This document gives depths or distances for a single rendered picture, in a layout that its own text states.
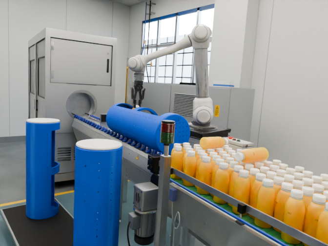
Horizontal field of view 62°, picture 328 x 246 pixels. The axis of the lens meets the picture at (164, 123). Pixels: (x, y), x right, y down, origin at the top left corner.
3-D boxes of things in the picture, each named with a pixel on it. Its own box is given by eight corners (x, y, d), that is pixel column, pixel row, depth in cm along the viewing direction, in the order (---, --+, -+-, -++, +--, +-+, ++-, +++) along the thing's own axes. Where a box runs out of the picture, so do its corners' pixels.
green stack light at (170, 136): (168, 140, 129) (169, 130, 128) (176, 143, 124) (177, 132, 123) (156, 141, 126) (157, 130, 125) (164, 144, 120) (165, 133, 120)
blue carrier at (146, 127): (134, 131, 266) (133, 101, 261) (190, 152, 193) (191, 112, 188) (106, 134, 251) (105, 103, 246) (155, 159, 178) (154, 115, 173)
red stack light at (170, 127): (169, 130, 128) (170, 121, 128) (177, 132, 123) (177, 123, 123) (157, 130, 125) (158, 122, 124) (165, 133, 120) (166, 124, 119)
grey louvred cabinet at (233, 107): (150, 157, 541) (154, 83, 521) (243, 195, 377) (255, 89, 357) (127, 161, 506) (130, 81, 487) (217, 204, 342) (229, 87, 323)
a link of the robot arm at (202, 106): (212, 121, 231) (214, 127, 210) (193, 121, 233) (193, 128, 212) (210, 25, 215) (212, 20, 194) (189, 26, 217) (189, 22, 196)
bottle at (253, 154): (260, 161, 137) (236, 165, 128) (256, 149, 138) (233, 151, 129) (271, 158, 131) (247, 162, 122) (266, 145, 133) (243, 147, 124)
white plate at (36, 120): (30, 122, 230) (30, 124, 230) (64, 121, 247) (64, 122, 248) (23, 118, 251) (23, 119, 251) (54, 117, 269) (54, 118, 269)
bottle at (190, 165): (188, 187, 143) (191, 156, 140) (179, 183, 148) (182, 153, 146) (197, 185, 147) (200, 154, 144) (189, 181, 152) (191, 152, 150)
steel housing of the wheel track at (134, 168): (92, 140, 368) (93, 115, 363) (194, 204, 188) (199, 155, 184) (71, 142, 352) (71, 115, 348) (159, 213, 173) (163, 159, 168)
